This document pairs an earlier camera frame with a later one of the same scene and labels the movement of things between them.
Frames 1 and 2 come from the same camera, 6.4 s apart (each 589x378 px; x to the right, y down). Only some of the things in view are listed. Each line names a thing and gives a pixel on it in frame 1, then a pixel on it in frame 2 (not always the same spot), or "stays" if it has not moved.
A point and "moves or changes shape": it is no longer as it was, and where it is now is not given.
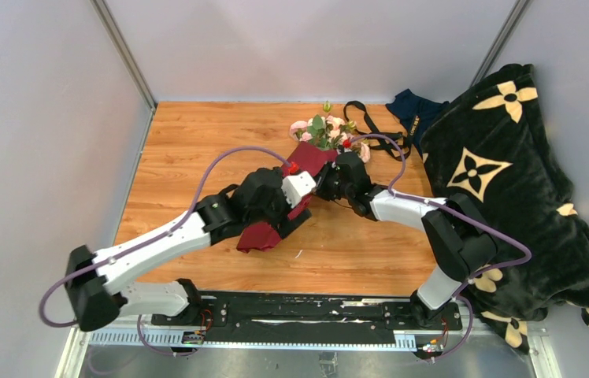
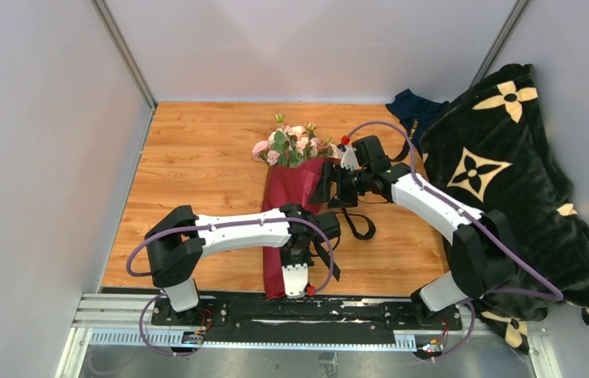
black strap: x=396 y=143 to x=324 y=253
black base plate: x=306 y=317 stays
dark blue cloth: x=415 y=113 stays
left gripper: x=285 y=225 to x=307 y=259
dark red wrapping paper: x=306 y=157 moves or changes shape
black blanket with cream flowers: x=490 y=141 stays
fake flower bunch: x=330 y=132 to x=290 y=146
